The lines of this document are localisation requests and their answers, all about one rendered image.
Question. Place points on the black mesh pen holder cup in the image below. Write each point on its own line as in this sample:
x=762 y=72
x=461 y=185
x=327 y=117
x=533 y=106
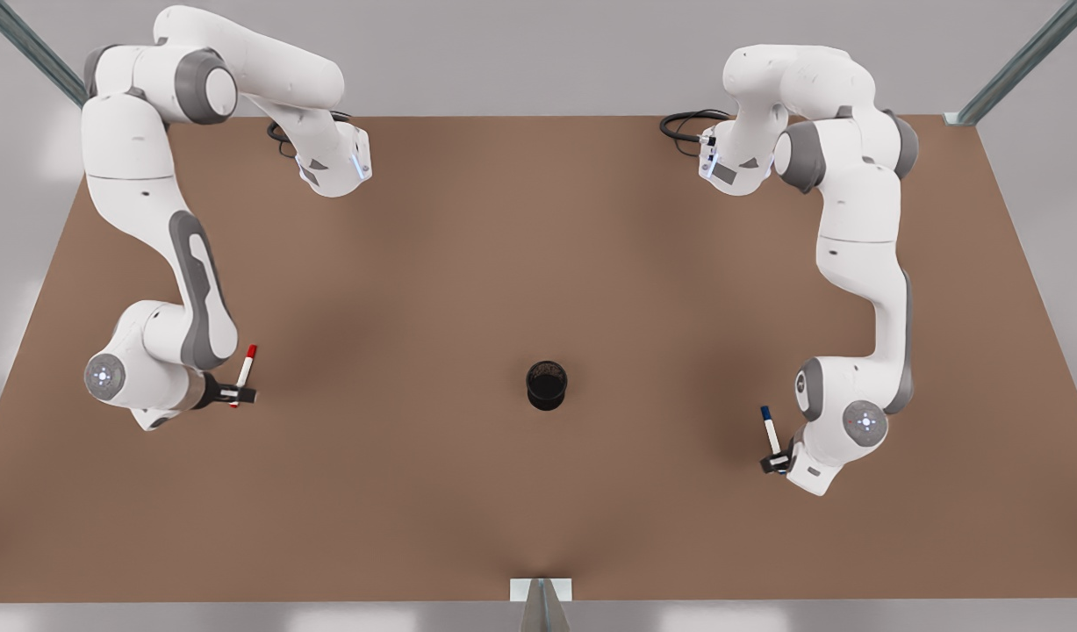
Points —
x=547 y=384

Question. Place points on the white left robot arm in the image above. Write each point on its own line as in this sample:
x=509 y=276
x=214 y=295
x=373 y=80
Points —
x=863 y=228

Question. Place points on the silver frame post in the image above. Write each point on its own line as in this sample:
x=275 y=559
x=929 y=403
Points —
x=541 y=604
x=1016 y=66
x=38 y=51

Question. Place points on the blue-capped white marker pen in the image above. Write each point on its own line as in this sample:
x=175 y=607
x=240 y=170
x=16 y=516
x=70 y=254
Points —
x=770 y=430

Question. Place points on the red-capped white marker pen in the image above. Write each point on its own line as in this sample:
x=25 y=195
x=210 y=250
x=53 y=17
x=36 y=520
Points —
x=244 y=372

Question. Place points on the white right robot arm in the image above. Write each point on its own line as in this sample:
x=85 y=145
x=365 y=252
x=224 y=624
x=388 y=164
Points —
x=143 y=184

